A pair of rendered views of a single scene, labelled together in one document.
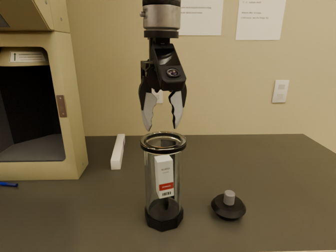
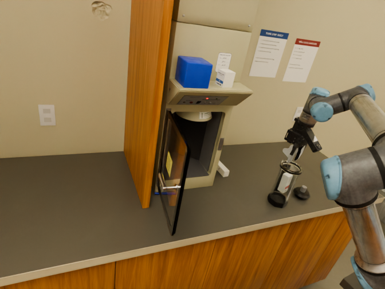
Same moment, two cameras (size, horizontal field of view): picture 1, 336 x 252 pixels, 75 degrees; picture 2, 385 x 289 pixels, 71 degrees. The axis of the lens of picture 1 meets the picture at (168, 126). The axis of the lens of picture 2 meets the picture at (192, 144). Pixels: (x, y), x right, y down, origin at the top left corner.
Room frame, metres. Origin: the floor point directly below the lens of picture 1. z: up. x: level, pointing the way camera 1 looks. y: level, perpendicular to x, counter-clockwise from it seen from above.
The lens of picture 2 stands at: (-0.34, 0.95, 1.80)
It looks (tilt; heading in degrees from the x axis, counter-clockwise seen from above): 29 degrees down; 334
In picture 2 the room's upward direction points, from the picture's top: 11 degrees clockwise
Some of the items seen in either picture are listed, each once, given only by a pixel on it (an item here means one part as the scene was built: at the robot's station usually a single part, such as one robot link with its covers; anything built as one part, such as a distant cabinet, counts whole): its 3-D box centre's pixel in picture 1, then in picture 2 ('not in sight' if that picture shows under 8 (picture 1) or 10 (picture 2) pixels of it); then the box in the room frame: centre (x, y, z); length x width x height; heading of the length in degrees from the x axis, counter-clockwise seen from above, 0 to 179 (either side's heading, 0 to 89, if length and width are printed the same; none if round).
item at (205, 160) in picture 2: (35, 99); (184, 134); (0.76, 0.47, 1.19); 0.26 x 0.24 x 0.35; 92
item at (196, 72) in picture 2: not in sight; (193, 71); (0.58, 0.56, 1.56); 0.10 x 0.10 x 0.09; 2
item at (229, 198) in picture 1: (228, 202); (302, 191); (0.48, -0.16, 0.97); 0.09 x 0.09 x 0.07
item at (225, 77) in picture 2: not in sight; (225, 78); (0.58, 0.42, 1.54); 0.05 x 0.05 x 0.06; 10
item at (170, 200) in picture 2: not in sight; (170, 171); (0.47, 0.63, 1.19); 0.30 x 0.01 x 0.40; 176
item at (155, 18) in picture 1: (160, 20); (308, 117); (0.48, 0.02, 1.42); 0.08 x 0.08 x 0.05
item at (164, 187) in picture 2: not in sight; (167, 182); (0.40, 0.67, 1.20); 0.10 x 0.05 x 0.03; 176
